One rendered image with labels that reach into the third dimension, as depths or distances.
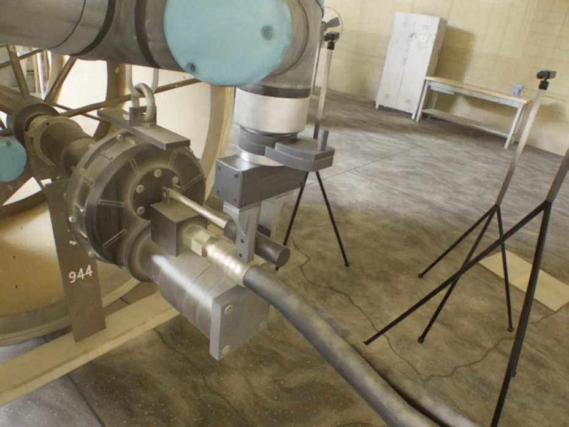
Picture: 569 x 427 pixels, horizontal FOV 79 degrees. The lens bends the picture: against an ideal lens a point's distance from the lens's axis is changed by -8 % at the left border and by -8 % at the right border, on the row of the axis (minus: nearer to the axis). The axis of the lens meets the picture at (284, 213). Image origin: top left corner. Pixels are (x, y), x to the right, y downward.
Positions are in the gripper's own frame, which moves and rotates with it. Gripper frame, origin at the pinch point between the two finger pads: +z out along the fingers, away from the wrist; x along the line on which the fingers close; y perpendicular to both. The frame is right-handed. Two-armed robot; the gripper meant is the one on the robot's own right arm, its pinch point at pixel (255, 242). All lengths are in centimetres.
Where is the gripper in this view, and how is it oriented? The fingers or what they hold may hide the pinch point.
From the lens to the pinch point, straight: 54.9
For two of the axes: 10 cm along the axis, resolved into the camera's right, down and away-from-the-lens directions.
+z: -1.3, 8.8, 4.5
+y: -7.5, -3.9, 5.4
